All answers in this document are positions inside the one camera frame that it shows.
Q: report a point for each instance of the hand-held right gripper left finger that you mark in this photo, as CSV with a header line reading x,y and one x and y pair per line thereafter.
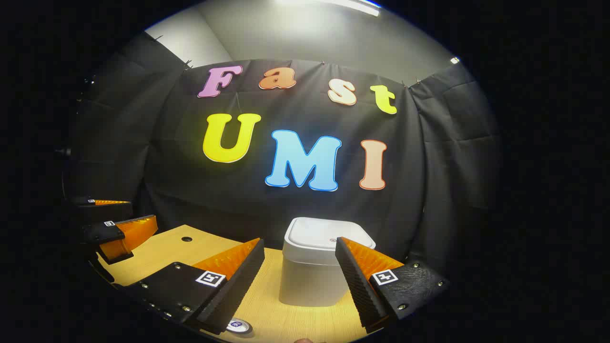
x,y
238,286

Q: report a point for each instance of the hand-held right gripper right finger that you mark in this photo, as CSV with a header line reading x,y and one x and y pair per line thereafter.
x,y
357,286

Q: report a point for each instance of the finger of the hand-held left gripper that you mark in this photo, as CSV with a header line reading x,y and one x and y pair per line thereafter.
x,y
112,212
131,236

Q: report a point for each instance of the blue pop can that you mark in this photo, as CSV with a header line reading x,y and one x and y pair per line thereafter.
x,y
238,326

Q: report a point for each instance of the white desktop garbage bin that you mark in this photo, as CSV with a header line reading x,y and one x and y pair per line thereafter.
x,y
310,276

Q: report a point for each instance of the wooden desktop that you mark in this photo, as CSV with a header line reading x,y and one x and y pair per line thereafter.
x,y
286,319

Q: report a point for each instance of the black backdrop cloth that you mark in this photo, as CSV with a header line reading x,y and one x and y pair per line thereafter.
x,y
190,190

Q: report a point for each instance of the ceiling light strip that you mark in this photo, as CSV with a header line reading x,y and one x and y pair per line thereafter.
x,y
333,5

